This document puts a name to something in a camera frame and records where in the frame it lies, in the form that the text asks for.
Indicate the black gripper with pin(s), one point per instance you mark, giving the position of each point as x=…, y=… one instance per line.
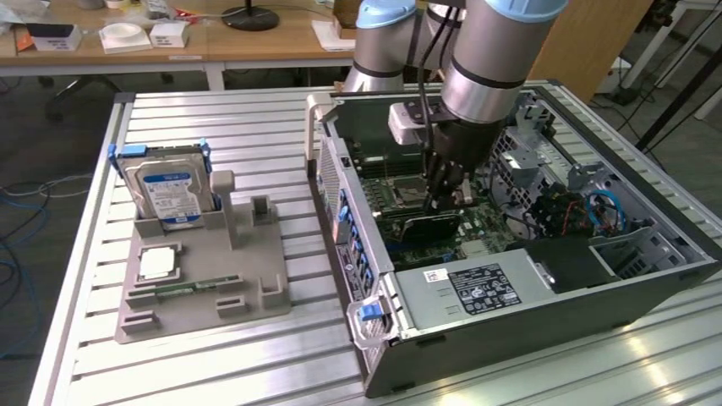
x=464, y=144

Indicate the black graphics card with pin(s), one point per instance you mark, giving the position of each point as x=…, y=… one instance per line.
x=428, y=228

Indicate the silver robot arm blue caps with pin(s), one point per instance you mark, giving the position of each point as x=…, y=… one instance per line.
x=496, y=51

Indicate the silver perforated disk bay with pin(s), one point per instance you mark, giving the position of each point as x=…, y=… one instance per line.
x=530, y=177

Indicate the black RAM slot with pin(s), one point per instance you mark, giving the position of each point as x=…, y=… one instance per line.
x=388, y=163
x=391, y=173
x=390, y=168
x=388, y=157

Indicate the CPU socket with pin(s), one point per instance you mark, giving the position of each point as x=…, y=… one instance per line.
x=408, y=192

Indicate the green motherboard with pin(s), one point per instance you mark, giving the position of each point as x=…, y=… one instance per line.
x=490, y=220

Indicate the silver chipset heatsink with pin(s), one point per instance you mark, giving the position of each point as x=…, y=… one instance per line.
x=478, y=250

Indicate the blue card retention latch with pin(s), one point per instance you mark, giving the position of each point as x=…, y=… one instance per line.
x=367, y=282
x=350, y=224
x=356, y=244
x=340, y=205

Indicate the black plastic cover box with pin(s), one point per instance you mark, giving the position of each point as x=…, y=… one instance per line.
x=570, y=266

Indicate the brown cardboard box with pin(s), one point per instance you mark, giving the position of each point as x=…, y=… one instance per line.
x=344, y=12

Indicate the black metal stand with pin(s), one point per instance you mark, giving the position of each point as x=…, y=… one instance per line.
x=671, y=97

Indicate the grey power supply unit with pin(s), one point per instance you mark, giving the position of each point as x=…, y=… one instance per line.
x=428, y=304

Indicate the silver open disk bay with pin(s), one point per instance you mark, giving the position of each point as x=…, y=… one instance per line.
x=649, y=254

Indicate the blue case release latch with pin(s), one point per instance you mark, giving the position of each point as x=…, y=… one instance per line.
x=370, y=313

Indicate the wooden desk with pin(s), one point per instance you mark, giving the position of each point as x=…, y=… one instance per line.
x=254, y=44

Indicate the black round lamp base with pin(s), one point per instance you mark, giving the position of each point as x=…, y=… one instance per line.
x=251, y=19

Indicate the dark grey PC case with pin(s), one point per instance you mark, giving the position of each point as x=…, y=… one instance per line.
x=507, y=347

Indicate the white label strip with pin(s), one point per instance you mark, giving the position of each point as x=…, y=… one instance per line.
x=184, y=56

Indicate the grey parts rack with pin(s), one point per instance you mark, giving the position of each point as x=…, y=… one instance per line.
x=198, y=262

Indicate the white labelled cardboard box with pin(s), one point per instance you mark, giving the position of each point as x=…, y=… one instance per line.
x=169, y=36

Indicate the green RAM stick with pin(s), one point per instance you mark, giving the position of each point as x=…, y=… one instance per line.
x=186, y=288

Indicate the silver CPU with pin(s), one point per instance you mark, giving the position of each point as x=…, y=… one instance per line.
x=156, y=264

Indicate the white box with round recess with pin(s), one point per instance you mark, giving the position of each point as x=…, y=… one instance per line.
x=125, y=40

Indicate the black office chair base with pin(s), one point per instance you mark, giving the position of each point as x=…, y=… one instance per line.
x=79, y=91

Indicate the white box with black lid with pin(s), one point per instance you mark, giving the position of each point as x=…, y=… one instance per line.
x=53, y=38

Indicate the clear plastic bag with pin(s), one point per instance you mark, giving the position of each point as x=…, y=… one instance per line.
x=23, y=10

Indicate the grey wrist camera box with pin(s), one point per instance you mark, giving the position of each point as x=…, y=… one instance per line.
x=406, y=124

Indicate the hard disk with blue bracket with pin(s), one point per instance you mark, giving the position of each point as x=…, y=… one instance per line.
x=165, y=194

